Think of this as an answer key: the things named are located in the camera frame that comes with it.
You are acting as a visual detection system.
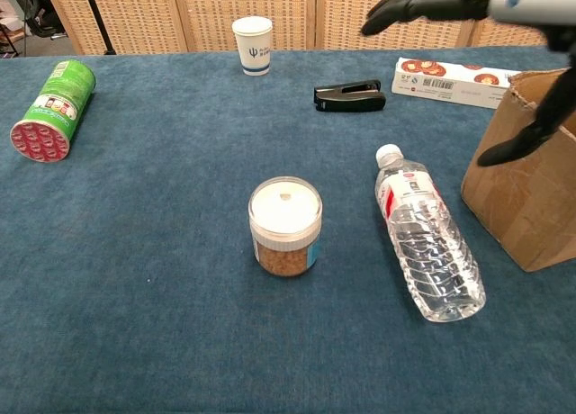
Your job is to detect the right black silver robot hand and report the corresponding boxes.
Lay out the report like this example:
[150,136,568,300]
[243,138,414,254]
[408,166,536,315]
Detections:
[361,0,576,168]

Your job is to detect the white red cling film box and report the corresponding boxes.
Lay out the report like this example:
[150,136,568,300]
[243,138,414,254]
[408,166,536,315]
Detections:
[390,57,526,111]

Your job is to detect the open brown cardboard box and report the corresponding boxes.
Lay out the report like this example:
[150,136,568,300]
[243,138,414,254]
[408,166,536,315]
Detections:
[461,67,576,274]

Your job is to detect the clear plastic water bottle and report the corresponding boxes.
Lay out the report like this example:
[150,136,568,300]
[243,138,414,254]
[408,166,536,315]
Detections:
[374,143,487,323]

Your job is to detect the green cylindrical chip can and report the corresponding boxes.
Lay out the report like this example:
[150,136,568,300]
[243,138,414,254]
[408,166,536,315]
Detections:
[9,58,97,164]

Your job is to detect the black stapler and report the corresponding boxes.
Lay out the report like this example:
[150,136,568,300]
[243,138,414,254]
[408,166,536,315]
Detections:
[313,78,388,113]

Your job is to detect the white paper cup blue logo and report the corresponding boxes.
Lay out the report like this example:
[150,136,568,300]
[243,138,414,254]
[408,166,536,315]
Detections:
[231,15,274,77]

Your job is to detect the woven rattan folding screen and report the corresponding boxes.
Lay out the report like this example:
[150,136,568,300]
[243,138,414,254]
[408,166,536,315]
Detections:
[40,0,576,55]

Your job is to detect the small white lidded jar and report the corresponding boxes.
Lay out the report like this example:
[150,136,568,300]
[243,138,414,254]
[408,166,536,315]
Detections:
[247,175,324,278]

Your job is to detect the blue carpet table cover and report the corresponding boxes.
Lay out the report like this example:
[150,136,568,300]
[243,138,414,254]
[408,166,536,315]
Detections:
[0,44,576,414]

